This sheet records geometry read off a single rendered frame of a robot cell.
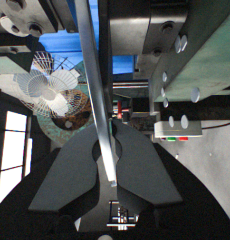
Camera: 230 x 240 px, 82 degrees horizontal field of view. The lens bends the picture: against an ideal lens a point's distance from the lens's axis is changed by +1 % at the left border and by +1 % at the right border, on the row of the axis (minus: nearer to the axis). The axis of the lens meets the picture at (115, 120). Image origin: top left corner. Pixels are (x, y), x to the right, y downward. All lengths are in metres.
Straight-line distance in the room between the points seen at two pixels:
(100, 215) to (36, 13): 7.61
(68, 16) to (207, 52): 0.30
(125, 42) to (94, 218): 7.69
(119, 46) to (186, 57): 0.12
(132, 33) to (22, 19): 0.23
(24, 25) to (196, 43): 0.34
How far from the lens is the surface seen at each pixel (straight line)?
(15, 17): 0.39
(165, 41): 0.30
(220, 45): 0.24
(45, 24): 0.38
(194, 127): 0.49
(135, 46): 0.30
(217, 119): 0.55
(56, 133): 1.71
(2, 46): 0.49
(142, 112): 0.51
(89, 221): 7.90
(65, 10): 0.40
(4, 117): 5.36
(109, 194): 7.29
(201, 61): 0.27
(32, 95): 1.26
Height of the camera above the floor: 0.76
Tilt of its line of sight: 2 degrees up
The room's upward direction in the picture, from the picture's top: 91 degrees counter-clockwise
